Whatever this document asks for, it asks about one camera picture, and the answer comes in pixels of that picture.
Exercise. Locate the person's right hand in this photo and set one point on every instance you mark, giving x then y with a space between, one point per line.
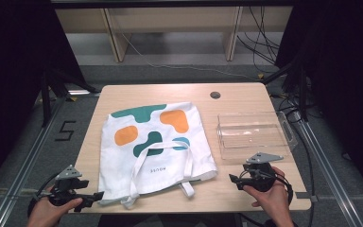
275 203

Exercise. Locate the black metal stand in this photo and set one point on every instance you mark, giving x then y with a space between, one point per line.
46 101
302 94

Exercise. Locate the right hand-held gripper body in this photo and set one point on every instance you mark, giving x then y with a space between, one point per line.
260 176

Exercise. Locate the person's left hand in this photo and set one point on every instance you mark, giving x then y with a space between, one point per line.
45 213

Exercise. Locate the grey tape strip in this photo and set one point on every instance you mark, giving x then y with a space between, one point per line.
305 195

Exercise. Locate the dark curtain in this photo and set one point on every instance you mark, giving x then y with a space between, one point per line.
12 63
343 63

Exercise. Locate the clear plastic box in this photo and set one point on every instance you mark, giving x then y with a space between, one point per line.
252 135

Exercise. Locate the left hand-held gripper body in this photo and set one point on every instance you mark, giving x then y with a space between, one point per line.
66 189

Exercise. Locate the grey table grommet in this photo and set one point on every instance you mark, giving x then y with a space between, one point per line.
215 95

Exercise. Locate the aluminium floor rail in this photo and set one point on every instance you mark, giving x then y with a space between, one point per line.
327 170
25 170

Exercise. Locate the white patterned tote bag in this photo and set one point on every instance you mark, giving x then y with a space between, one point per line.
157 126

